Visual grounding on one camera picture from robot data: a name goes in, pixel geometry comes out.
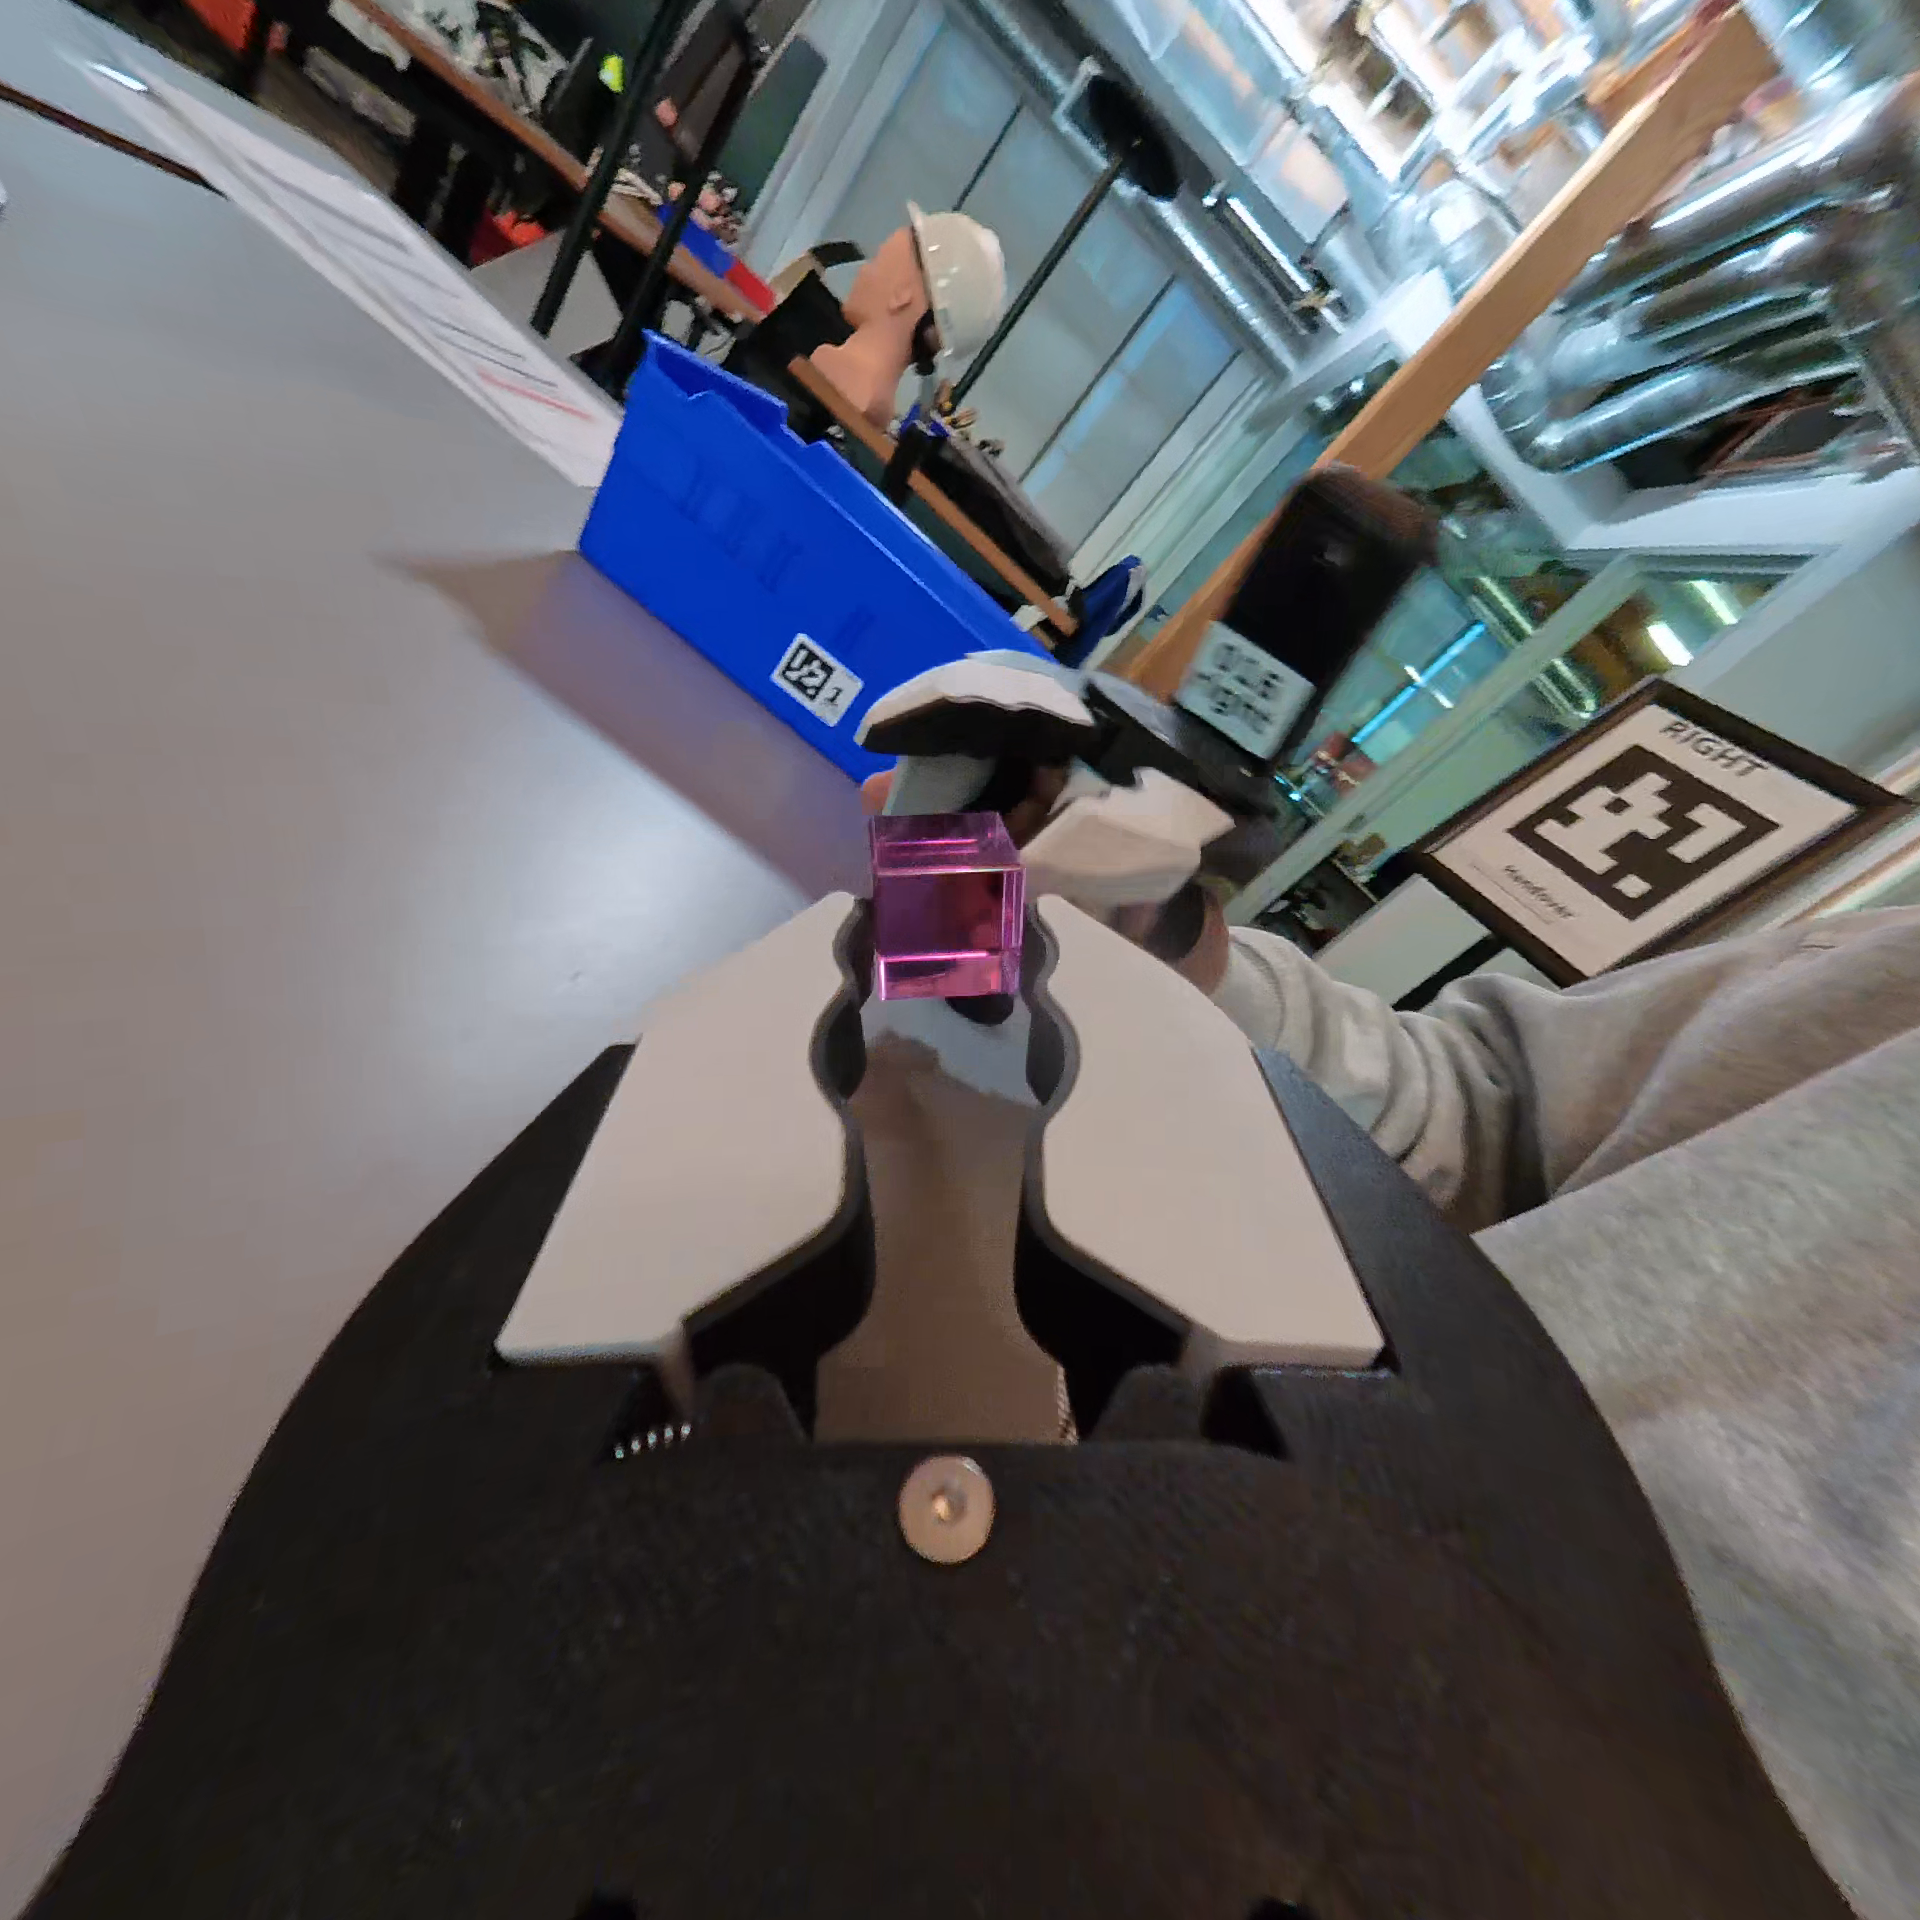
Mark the long wooden workbench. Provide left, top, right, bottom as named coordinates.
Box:
left=343, top=0, right=1086, bottom=635

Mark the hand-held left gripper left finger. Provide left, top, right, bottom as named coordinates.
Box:
left=493, top=889, right=878, bottom=1431

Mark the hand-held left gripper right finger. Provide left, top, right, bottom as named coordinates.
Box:
left=1018, top=896, right=1385, bottom=1369

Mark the grey desk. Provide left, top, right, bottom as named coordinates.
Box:
left=0, top=0, right=941, bottom=1920

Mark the person's right forearm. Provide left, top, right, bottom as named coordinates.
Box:
left=1211, top=902, right=1920, bottom=1233

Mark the black lamp stand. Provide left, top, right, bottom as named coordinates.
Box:
left=882, top=70, right=1192, bottom=504

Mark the person's grey clothing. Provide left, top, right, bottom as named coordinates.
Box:
left=1471, top=1035, right=1920, bottom=1920

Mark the mannequin bust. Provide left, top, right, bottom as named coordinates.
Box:
left=747, top=239, right=945, bottom=441

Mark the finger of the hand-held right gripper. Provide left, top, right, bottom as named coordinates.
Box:
left=1027, top=767, right=1239, bottom=910
left=854, top=648, right=1099, bottom=817

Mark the printed paper sheet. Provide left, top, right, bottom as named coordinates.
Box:
left=88, top=58, right=627, bottom=490

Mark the purple translucent cube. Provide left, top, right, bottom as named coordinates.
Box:
left=871, top=813, right=1029, bottom=1002

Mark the white hard hat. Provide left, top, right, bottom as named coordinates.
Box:
left=903, top=202, right=1010, bottom=359

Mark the wooden beam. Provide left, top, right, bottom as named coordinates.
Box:
left=1125, top=0, right=1790, bottom=695

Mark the blue plastic bin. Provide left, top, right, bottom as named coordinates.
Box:
left=578, top=331, right=1086, bottom=783

